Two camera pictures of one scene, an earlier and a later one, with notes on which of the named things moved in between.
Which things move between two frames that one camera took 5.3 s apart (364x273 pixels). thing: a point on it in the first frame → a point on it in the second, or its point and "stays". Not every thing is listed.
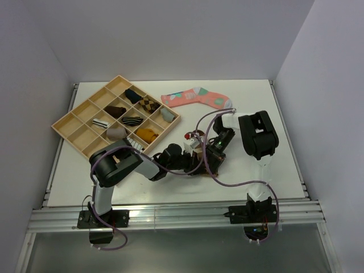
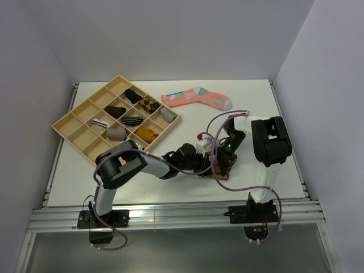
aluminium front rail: [247, 214] stays
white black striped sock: [135, 144] stays
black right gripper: [215, 158] → [226, 160]
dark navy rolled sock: [133, 96] stays
